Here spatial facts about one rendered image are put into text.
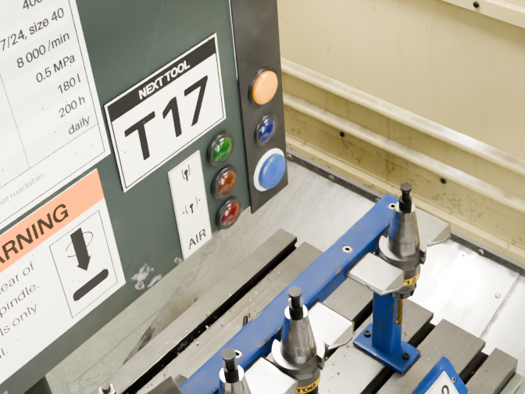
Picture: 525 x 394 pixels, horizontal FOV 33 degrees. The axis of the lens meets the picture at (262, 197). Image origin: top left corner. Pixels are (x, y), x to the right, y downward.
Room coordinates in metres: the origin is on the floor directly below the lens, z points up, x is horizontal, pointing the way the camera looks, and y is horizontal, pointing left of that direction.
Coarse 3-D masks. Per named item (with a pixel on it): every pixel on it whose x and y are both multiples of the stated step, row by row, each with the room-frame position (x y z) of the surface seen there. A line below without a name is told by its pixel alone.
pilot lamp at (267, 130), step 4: (268, 120) 0.53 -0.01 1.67; (272, 120) 0.54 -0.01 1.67; (264, 124) 0.53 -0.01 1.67; (268, 124) 0.53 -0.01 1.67; (272, 124) 0.53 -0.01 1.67; (276, 124) 0.54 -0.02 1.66; (260, 128) 0.53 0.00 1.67; (264, 128) 0.53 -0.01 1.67; (268, 128) 0.53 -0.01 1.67; (272, 128) 0.53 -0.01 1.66; (260, 132) 0.53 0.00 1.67; (264, 132) 0.53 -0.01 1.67; (268, 132) 0.53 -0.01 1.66; (272, 132) 0.53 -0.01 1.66; (260, 136) 0.53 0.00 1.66; (264, 136) 0.53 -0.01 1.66; (268, 136) 0.53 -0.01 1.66; (272, 136) 0.53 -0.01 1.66; (260, 140) 0.53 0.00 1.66; (264, 140) 0.53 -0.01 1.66; (268, 140) 0.53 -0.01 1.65
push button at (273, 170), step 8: (272, 160) 0.53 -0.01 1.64; (280, 160) 0.53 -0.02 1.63; (264, 168) 0.52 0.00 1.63; (272, 168) 0.53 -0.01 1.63; (280, 168) 0.53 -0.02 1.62; (264, 176) 0.52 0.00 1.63; (272, 176) 0.53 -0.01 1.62; (280, 176) 0.53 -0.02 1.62; (264, 184) 0.52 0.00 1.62; (272, 184) 0.53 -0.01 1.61
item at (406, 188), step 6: (402, 186) 0.82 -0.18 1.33; (408, 186) 0.82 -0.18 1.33; (402, 192) 0.82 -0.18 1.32; (408, 192) 0.82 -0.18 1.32; (402, 198) 0.82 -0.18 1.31; (408, 198) 0.82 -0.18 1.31; (402, 204) 0.82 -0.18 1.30; (408, 204) 0.82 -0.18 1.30; (402, 210) 0.82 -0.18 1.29; (408, 210) 0.82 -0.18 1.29
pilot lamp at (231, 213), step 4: (232, 204) 0.50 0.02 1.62; (236, 204) 0.50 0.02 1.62; (228, 208) 0.50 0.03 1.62; (232, 208) 0.50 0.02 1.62; (236, 208) 0.50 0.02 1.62; (224, 212) 0.49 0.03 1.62; (228, 212) 0.50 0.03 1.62; (232, 212) 0.50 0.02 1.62; (236, 212) 0.50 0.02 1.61; (224, 216) 0.49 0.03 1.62; (228, 216) 0.49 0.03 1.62; (232, 216) 0.50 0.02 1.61; (236, 216) 0.50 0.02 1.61; (224, 220) 0.49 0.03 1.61; (228, 220) 0.49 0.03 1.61; (232, 220) 0.50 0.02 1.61; (224, 224) 0.49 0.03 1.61; (228, 224) 0.49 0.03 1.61
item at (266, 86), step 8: (264, 72) 0.53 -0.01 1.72; (272, 72) 0.54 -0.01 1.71; (264, 80) 0.53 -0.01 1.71; (272, 80) 0.53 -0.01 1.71; (256, 88) 0.52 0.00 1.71; (264, 88) 0.53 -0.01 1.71; (272, 88) 0.53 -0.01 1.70; (256, 96) 0.52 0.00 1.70; (264, 96) 0.53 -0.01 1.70; (272, 96) 0.53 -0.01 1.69
